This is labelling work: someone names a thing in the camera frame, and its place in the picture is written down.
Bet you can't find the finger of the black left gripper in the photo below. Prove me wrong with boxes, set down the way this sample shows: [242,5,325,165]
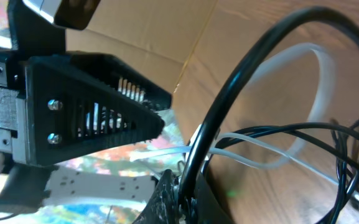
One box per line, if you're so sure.
[25,52,172,166]

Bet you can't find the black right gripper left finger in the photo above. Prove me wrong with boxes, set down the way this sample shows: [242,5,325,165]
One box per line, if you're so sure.
[133,169,179,224]

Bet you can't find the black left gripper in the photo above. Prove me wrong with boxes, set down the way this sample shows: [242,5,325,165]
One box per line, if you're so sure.
[0,0,66,164]

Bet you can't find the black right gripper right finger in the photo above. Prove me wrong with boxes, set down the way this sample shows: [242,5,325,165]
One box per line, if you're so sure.
[191,174,233,224]

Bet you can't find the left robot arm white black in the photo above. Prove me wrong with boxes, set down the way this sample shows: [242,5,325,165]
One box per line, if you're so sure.
[0,1,172,214]

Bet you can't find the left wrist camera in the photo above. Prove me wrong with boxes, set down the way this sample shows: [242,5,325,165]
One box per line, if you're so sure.
[23,0,100,30]

